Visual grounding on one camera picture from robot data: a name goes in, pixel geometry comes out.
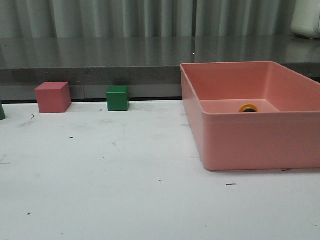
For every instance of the yellow push button switch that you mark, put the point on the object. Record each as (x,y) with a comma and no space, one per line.
(248,108)

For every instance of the green cube block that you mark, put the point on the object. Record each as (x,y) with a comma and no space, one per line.
(117,98)

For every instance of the grey counter shelf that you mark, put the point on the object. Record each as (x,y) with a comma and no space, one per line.
(149,66)

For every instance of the pink cube block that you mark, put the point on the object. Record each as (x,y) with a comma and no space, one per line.
(53,97)

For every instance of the pink plastic bin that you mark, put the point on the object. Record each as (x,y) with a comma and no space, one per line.
(283,134)

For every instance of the dark green block at edge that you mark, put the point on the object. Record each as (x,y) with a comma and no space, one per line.
(2,112)

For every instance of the white appliance in background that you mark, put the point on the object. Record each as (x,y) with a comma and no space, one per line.
(306,19)

